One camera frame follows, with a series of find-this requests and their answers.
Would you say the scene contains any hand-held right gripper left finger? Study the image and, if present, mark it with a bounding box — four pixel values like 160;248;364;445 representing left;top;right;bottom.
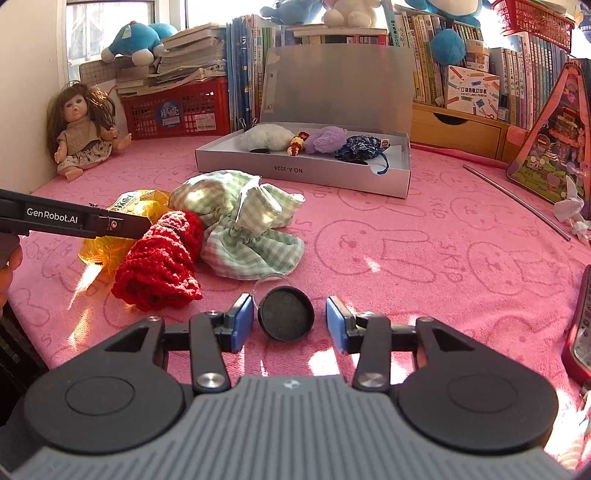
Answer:
99;293;254;395

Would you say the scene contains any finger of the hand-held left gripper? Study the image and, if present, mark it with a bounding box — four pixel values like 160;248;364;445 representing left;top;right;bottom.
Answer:
95;210;153;241

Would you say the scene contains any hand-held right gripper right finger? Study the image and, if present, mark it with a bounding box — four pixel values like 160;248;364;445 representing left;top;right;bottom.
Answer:
325;295;483;393

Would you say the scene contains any black round case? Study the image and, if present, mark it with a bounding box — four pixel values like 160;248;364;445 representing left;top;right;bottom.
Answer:
254;273;315;342

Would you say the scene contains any red crochet piece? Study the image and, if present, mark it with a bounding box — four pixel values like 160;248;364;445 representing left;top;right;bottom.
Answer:
112;210;205;312

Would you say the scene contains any white fluffy ball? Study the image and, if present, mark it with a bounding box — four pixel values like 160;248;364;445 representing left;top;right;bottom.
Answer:
240;124;296;152

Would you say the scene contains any purple crochet piece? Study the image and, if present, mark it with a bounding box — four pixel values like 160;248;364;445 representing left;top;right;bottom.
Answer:
305;126;348;154

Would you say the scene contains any grey cardboard box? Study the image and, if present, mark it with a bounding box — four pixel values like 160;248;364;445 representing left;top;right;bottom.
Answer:
195;45;416;199

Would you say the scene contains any person's left hand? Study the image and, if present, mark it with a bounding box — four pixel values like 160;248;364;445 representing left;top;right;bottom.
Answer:
0;244;24;317

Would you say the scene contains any yellow plastic bag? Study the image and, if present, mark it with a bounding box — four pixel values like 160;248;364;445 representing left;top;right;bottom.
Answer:
78;189;172;273

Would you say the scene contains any green checked cloth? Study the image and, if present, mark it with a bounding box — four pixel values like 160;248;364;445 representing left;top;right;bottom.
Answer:
168;169;306;281

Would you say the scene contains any brown haired doll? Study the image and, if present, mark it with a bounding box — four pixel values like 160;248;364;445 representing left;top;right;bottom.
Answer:
45;80;132;183

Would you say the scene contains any pink rabbit print towel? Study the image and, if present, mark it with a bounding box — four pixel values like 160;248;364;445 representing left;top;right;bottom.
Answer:
7;134;591;462

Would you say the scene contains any red plastic crate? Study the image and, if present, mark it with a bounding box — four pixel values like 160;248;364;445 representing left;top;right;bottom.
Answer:
121;78;232;140

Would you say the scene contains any white grid board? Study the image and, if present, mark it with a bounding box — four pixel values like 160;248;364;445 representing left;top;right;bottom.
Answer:
78;58;121;100

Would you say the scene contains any stack of paper workbooks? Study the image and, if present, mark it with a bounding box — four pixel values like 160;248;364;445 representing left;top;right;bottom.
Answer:
115;25;228;97

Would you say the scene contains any red yellow crochet toy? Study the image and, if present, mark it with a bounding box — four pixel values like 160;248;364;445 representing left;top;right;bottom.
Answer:
287;131;311;157

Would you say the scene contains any blue cat plush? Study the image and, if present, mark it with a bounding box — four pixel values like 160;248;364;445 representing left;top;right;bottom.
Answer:
102;22;178;69

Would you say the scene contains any row of upright books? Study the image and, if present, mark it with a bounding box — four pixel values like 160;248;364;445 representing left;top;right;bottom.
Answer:
225;14;393;134

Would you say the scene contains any metal rod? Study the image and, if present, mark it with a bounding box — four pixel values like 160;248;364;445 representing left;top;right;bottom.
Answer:
463;164;572;241

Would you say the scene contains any wooden drawer organiser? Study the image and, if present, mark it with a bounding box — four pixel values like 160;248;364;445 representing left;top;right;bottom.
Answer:
411;102;527;162

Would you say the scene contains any red edged flat case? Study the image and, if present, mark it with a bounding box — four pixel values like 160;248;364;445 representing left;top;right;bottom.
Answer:
562;265;591;384

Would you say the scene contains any white plastic toy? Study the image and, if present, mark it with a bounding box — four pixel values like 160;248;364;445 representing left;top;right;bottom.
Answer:
553;175;591;245

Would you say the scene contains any white printed carton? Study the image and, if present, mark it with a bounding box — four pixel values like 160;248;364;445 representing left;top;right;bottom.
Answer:
444;65;502;121

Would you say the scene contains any blue elephant plush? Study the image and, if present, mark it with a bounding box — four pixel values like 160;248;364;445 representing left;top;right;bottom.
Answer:
260;0;324;25

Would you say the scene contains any pink triangular toy house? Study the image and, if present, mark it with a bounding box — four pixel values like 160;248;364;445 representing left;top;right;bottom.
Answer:
505;59;591;206

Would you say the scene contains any flat stack of thin books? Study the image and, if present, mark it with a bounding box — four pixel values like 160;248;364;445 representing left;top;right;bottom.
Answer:
286;25;389;47

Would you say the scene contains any blue white rabbit plush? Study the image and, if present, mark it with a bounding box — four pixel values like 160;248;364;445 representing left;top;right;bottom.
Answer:
406;0;483;65

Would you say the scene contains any small grey box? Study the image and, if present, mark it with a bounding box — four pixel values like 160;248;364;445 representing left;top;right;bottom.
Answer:
464;39;490;72

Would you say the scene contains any pink white sheep plush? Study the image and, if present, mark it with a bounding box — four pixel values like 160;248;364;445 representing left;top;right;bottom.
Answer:
322;0;377;28

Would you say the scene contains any shelf of children's books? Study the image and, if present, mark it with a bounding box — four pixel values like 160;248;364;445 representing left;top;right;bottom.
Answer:
390;11;573;130

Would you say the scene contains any red plastic basket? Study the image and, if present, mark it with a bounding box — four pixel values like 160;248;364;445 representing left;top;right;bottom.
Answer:
490;0;575;51

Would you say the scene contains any blue patterned drawstring pouch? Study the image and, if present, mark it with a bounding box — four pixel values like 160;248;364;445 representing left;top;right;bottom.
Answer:
335;135;393;176

